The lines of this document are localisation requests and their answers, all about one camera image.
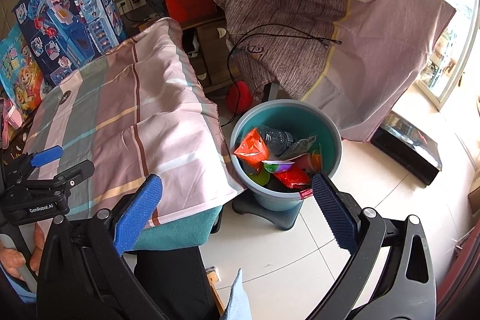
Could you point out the blue toy set box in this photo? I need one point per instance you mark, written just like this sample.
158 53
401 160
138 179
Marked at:
64 35

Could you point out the person left hand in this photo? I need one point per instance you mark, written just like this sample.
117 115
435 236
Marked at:
12 260

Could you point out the light blue cloth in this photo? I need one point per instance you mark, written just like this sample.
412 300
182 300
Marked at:
238 306

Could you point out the red plastic bag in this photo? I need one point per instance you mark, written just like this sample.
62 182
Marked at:
294 178

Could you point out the purple grey draped cloth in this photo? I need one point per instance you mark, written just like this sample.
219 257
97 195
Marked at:
352 59

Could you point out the blue label water bottle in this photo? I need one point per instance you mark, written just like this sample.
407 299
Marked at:
277 141

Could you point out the wooden stool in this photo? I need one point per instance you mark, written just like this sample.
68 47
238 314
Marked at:
213 276

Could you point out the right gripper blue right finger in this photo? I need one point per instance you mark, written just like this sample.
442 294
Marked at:
406 287

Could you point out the pink paper cup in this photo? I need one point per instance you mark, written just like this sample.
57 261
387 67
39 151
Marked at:
311 162

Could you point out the cartoon puppy gift bag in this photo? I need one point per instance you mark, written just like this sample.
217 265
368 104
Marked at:
21 77

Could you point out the striped pink grey tablecloth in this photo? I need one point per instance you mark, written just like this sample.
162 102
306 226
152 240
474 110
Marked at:
138 111

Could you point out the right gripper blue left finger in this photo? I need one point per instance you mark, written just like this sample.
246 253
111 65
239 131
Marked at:
83 274

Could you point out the orange wafer snack wrapper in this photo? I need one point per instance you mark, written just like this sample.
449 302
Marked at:
253 150

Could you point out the red round ball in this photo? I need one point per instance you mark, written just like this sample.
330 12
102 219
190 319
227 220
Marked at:
238 99

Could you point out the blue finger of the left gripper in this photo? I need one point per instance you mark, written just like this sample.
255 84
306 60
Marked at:
70 177
46 156

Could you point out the lime green round lid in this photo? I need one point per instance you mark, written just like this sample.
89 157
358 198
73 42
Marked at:
262 178

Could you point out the teal grey trash bucket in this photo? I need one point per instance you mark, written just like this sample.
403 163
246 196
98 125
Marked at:
293 131

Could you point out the black glossy tv stand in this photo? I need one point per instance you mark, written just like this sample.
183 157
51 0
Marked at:
409 146

